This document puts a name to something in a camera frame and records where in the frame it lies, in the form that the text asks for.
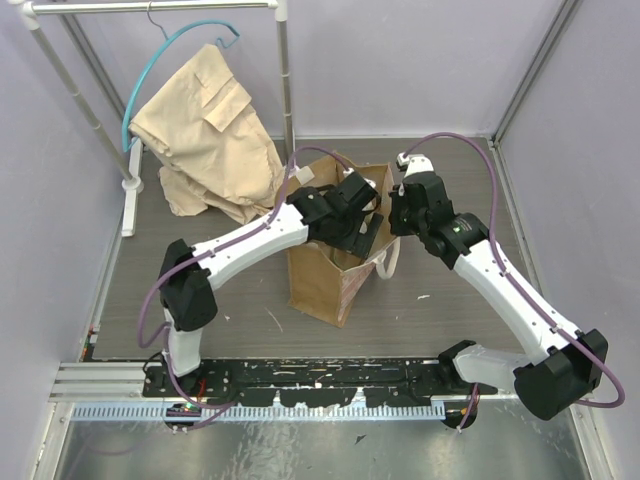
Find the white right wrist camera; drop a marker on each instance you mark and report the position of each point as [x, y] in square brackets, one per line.
[413, 164]

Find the white slotted cable duct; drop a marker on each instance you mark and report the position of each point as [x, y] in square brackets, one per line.
[174, 412]

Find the brown canvas tote bag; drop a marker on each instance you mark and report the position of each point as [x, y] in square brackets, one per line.
[324, 280]

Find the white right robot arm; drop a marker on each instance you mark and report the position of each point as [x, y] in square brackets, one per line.
[560, 363]

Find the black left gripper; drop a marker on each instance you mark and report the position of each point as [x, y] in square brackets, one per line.
[367, 236]

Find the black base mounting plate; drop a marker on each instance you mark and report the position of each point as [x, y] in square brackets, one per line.
[315, 383]

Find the beige cargo shorts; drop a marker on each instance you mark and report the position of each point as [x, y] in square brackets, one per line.
[213, 149]

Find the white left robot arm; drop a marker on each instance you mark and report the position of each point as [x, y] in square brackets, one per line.
[191, 274]

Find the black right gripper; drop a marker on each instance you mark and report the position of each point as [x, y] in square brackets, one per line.
[397, 200]

